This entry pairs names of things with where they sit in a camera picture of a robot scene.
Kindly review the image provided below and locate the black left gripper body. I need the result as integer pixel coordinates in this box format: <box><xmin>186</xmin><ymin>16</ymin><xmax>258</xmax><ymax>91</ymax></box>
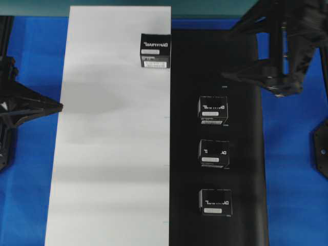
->
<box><xmin>1</xmin><ymin>56</ymin><xmax>33</xmax><ymax>128</ymax></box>

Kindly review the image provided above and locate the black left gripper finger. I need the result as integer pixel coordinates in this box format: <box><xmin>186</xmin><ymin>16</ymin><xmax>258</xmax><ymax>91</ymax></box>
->
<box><xmin>15</xmin><ymin>83</ymin><xmax>63</xmax><ymax>109</ymax></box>
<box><xmin>12</xmin><ymin>107</ymin><xmax>63</xmax><ymax>128</ymax></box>

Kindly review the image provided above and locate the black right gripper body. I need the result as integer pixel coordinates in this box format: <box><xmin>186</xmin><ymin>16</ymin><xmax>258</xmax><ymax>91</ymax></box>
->
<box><xmin>266</xmin><ymin>18</ymin><xmax>320</xmax><ymax>97</ymax></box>

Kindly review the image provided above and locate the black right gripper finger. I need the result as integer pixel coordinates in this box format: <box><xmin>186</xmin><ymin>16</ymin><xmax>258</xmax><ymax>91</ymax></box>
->
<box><xmin>224</xmin><ymin>10</ymin><xmax>270</xmax><ymax>38</ymax></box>
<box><xmin>220</xmin><ymin>59</ymin><xmax>277</xmax><ymax>90</ymax></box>

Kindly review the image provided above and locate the black box top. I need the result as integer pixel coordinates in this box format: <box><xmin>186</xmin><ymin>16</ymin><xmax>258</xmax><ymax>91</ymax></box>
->
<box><xmin>140</xmin><ymin>33</ymin><xmax>171</xmax><ymax>69</ymax></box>

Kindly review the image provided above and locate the black box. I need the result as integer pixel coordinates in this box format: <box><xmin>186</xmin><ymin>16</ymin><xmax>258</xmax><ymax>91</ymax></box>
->
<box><xmin>198</xmin><ymin>189</ymin><xmax>233</xmax><ymax>217</ymax></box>
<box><xmin>140</xmin><ymin>33</ymin><xmax>171</xmax><ymax>69</ymax></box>
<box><xmin>198</xmin><ymin>139</ymin><xmax>230</xmax><ymax>169</ymax></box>
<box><xmin>198</xmin><ymin>96</ymin><xmax>229</xmax><ymax>126</ymax></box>

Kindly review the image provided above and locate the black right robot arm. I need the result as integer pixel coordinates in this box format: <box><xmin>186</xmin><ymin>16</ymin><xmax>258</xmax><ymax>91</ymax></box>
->
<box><xmin>221</xmin><ymin>1</ymin><xmax>327</xmax><ymax>97</ymax></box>

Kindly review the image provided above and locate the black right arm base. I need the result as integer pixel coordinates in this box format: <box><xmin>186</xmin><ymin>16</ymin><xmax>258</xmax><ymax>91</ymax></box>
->
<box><xmin>310</xmin><ymin>118</ymin><xmax>327</xmax><ymax>179</ymax></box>

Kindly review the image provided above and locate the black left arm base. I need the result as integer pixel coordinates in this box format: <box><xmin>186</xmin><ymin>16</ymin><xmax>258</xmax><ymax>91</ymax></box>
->
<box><xmin>1</xmin><ymin>116</ymin><xmax>17</xmax><ymax>172</ymax></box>

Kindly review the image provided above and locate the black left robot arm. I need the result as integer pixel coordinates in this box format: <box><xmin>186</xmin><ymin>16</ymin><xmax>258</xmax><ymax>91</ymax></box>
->
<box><xmin>1</xmin><ymin>16</ymin><xmax>63</xmax><ymax>129</ymax></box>

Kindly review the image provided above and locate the black base board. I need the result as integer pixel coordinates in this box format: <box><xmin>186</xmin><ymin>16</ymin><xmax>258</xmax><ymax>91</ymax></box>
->
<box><xmin>169</xmin><ymin>30</ymin><xmax>269</xmax><ymax>245</ymax></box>

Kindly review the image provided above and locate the white base board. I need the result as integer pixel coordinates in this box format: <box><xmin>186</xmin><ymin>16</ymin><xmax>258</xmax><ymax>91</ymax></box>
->
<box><xmin>45</xmin><ymin>6</ymin><xmax>171</xmax><ymax>245</ymax></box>

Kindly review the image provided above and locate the black box bottom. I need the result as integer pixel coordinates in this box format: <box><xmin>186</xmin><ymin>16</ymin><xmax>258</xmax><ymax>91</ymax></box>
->
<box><xmin>198</xmin><ymin>189</ymin><xmax>233</xmax><ymax>217</ymax></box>

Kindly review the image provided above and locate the blue table cloth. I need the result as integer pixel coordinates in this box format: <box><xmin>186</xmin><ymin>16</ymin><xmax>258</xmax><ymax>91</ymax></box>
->
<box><xmin>1</xmin><ymin>17</ymin><xmax>327</xmax><ymax>245</ymax></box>

